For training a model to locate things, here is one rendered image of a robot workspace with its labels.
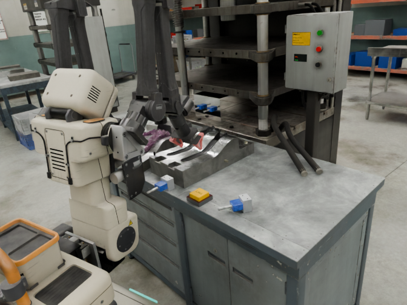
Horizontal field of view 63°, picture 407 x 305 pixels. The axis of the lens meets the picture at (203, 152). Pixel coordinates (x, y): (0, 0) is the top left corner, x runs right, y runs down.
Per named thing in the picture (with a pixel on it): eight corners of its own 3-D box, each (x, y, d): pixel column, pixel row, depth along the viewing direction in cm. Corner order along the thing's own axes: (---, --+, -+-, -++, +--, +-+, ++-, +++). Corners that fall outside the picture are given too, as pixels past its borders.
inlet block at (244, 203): (220, 218, 127) (219, 206, 124) (216, 211, 131) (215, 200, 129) (252, 210, 130) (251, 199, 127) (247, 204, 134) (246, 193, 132)
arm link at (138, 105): (125, 115, 111) (137, 116, 108) (138, 91, 115) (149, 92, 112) (138, 130, 118) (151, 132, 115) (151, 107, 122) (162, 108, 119)
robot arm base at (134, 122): (106, 127, 108) (133, 131, 102) (117, 108, 111) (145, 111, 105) (121, 141, 115) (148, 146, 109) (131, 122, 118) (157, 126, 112)
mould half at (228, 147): (184, 189, 150) (181, 161, 144) (151, 172, 168) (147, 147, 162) (254, 152, 180) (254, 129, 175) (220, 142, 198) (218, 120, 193)
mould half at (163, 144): (142, 173, 168) (138, 153, 163) (105, 165, 180) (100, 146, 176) (192, 138, 207) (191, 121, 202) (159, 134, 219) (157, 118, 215)
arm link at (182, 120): (164, 116, 129) (176, 118, 126) (172, 104, 132) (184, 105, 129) (171, 129, 134) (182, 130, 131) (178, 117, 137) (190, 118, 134)
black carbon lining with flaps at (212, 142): (184, 166, 155) (182, 147, 151) (163, 158, 166) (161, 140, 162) (234, 143, 176) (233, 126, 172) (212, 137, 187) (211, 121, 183)
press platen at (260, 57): (269, 88, 185) (269, 52, 178) (141, 71, 274) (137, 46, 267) (339, 63, 236) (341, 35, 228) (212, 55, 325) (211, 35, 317)
